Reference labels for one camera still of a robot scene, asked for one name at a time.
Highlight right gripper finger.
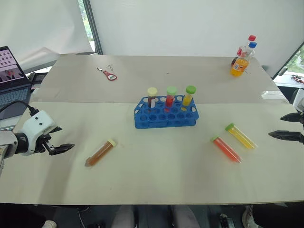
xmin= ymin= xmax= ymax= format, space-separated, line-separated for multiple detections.
xmin=280 ymin=112 xmax=304 ymax=124
xmin=268 ymin=130 xmax=304 ymax=145

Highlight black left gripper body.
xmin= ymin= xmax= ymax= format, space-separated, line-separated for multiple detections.
xmin=35 ymin=133 xmax=54 ymax=154

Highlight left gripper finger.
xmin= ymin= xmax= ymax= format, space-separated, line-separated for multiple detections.
xmin=45 ymin=127 xmax=63 ymax=135
xmin=48 ymin=143 xmax=76 ymax=156

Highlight yellow-capped brown tube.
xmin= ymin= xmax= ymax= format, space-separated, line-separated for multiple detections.
xmin=84 ymin=138 xmax=118 ymax=168

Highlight green-capped long yellow tube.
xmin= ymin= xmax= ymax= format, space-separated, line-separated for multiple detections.
xmin=224 ymin=122 xmax=259 ymax=151

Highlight green-capped orange tube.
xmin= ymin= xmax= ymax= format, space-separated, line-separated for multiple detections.
xmin=209 ymin=135 xmax=243 ymax=164

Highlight yellow-capped dark red tube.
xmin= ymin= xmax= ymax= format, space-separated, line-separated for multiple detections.
xmin=147 ymin=87 xmax=158 ymax=113

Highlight blue test tube rack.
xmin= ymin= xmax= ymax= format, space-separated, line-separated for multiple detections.
xmin=133 ymin=95 xmax=200 ymax=130

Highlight green-capped short yellow tube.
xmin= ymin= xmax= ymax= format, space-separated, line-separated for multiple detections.
xmin=181 ymin=85 xmax=197 ymax=111

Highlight green-capped red tube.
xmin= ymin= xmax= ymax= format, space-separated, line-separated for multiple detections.
xmin=164 ymin=85 xmax=178 ymax=113

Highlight black device beside laptop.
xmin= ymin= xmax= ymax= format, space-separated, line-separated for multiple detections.
xmin=28 ymin=72 xmax=46 ymax=84

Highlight open laptop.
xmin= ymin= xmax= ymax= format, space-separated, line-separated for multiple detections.
xmin=0 ymin=46 xmax=33 ymax=121

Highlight orange soda bottle blue cap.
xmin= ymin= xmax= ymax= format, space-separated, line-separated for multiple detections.
xmin=229 ymin=41 xmax=258 ymax=77

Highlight red handheld tool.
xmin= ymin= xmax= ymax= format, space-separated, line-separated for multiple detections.
xmin=102 ymin=69 xmax=118 ymax=82

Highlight cola bottle red cap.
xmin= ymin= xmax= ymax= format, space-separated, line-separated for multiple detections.
xmin=231 ymin=34 xmax=257 ymax=67

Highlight grey rounded knee shape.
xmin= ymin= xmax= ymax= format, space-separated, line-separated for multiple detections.
xmin=111 ymin=205 xmax=135 ymax=228
xmin=170 ymin=205 xmax=201 ymax=228

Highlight beige paper table sheet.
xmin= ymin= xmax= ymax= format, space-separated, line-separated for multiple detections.
xmin=0 ymin=101 xmax=304 ymax=206
xmin=30 ymin=54 xmax=289 ymax=105

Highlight white hanging sheet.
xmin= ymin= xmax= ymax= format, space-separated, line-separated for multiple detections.
xmin=0 ymin=0 xmax=94 ymax=72

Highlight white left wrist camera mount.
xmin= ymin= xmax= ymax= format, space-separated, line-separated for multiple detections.
xmin=22 ymin=110 xmax=57 ymax=157

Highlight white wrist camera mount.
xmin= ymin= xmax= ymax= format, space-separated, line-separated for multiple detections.
xmin=293 ymin=88 xmax=304 ymax=113
xmin=22 ymin=110 xmax=57 ymax=157

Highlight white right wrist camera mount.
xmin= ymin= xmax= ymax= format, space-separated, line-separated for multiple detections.
xmin=293 ymin=88 xmax=304 ymax=113

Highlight tangled coloured wires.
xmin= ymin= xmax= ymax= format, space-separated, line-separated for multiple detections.
xmin=290 ymin=74 xmax=304 ymax=84

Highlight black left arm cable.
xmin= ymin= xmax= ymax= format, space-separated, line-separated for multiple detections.
xmin=0 ymin=100 xmax=39 ymax=117

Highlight dark window frame post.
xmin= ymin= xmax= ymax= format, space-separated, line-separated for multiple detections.
xmin=83 ymin=0 xmax=104 ymax=56

